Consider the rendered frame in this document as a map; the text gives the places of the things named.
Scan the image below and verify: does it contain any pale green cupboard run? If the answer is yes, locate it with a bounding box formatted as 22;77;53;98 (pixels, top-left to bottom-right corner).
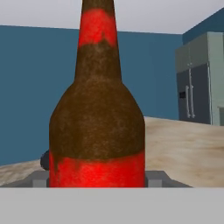
174;31;224;127

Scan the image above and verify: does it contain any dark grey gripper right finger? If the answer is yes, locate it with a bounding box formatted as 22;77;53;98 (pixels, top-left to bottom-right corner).
144;170;193;188

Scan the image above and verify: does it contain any dark grey fridge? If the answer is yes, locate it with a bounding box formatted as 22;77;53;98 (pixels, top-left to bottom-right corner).
175;63;213;125

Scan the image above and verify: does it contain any dark round object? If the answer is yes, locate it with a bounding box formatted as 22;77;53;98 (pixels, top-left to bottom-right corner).
39;150;51;172

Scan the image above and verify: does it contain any brown beer bottle red label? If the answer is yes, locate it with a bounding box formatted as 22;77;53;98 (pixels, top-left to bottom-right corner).
48;0;146;188

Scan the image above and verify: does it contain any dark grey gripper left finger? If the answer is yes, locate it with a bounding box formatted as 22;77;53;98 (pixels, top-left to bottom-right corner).
3;170;51;188

